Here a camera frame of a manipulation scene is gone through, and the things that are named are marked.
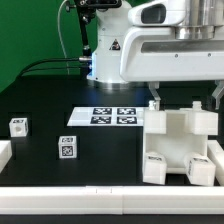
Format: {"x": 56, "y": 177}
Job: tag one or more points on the small white cube with hole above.
{"x": 18, "y": 127}

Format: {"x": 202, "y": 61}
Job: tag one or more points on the small white tagged cube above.
{"x": 67, "y": 146}

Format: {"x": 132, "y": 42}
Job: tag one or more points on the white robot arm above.
{"x": 112, "y": 26}

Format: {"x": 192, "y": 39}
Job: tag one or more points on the white right border block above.
{"x": 216, "y": 154}

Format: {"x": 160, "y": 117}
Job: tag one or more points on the black camera stand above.
{"x": 86, "y": 10}

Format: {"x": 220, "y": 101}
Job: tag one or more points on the white border block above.
{"x": 5, "y": 153}
{"x": 216, "y": 154}

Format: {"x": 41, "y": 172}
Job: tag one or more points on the white front border rail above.
{"x": 112, "y": 200}

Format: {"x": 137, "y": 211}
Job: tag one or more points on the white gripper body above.
{"x": 174, "y": 40}

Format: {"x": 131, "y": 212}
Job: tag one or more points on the white left border block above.
{"x": 5, "y": 153}

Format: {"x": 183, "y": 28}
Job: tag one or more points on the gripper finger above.
{"x": 153, "y": 88}
{"x": 218, "y": 93}

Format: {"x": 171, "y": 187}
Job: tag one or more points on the white flat chair panel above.
{"x": 106, "y": 116}

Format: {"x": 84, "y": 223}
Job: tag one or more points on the white chair seat block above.
{"x": 175, "y": 133}

